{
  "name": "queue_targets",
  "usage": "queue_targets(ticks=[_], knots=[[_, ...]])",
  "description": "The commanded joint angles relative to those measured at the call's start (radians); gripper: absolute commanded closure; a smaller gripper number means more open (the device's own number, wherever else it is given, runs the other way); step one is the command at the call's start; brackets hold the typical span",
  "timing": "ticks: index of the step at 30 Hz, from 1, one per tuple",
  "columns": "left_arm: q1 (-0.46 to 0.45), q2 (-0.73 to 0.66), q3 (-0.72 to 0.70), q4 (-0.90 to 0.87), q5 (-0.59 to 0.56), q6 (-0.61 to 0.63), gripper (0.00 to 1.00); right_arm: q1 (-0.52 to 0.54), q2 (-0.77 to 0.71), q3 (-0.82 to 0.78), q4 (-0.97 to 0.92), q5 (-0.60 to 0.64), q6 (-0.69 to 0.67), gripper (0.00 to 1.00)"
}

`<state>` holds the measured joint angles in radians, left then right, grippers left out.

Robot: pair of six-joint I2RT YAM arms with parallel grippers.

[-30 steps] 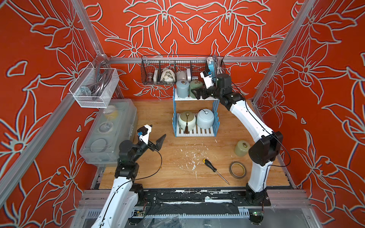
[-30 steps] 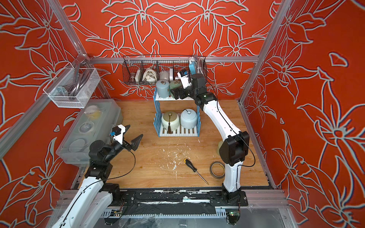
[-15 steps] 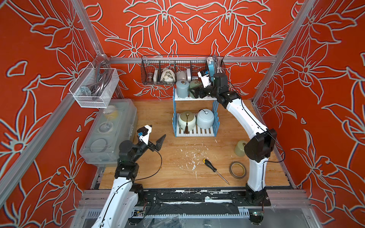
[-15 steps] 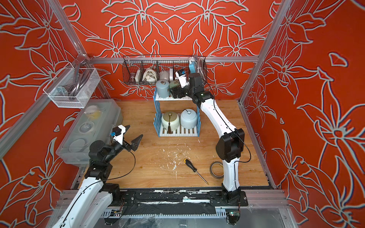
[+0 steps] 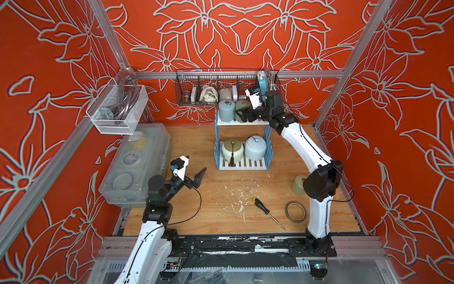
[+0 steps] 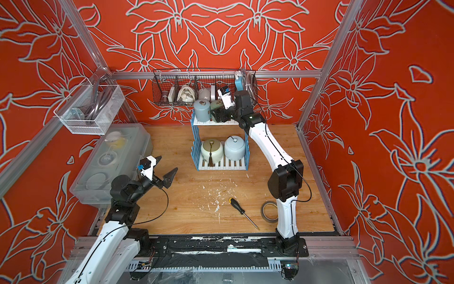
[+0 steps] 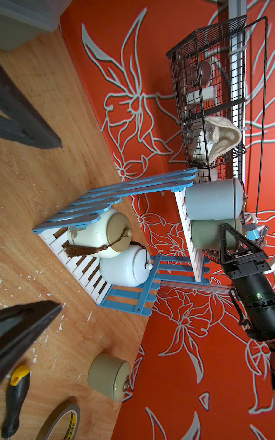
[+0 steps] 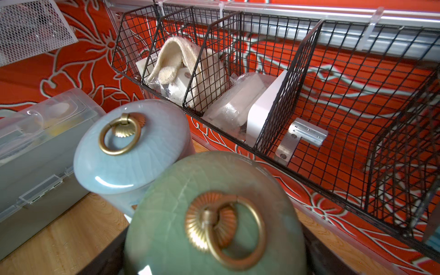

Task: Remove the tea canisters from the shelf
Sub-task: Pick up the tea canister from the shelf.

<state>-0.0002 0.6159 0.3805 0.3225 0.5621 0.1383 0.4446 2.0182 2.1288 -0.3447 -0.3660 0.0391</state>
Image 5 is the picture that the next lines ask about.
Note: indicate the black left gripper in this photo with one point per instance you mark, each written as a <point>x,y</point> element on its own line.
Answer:
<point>196,181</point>

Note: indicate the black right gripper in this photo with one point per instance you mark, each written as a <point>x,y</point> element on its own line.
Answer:
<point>251,112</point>

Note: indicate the green tea canister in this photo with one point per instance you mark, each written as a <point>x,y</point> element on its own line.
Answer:
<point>240,107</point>

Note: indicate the blue tea canister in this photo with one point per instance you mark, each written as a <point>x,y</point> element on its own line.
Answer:
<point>226,110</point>

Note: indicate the blue white slatted shelf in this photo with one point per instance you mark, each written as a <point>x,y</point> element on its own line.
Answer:
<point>245,164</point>

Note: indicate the yellow tea canister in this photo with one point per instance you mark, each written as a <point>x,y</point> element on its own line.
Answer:
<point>298,185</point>

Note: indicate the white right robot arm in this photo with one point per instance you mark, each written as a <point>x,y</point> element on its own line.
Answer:
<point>325,173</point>

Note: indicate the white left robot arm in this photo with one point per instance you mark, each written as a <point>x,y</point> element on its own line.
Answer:
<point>156,241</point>

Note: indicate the light blue flat box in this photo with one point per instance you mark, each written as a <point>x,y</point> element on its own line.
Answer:
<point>263,84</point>

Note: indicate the pale blue round jar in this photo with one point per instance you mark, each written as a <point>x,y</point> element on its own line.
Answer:
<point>255,148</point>

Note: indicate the cream round jar with tassel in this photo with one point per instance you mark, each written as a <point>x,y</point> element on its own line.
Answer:
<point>232,151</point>

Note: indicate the translucent plastic storage box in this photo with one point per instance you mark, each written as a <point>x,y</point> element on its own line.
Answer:
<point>141,156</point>

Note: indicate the black yellow screwdriver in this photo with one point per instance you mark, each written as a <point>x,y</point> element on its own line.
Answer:
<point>266,211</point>

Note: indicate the small metal spool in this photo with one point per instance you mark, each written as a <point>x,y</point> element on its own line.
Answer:
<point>186,96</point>

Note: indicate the brown tape roll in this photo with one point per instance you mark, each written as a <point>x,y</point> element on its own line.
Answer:
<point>295,212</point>

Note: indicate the grey tubes in basket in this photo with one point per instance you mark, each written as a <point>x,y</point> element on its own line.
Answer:
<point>128,96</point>

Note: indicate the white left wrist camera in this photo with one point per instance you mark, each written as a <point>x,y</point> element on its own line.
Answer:
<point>178,167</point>

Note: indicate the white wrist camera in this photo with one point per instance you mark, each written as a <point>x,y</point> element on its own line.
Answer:
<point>178,167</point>
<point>254,96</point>

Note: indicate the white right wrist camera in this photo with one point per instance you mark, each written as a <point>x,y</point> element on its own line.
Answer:
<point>254,96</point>

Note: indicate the black wire basket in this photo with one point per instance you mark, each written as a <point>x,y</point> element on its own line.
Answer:
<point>194,79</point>

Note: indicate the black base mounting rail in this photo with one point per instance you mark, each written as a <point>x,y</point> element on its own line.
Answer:
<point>292,244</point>

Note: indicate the clear plastic wall basket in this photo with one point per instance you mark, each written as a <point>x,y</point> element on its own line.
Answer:
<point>109,97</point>

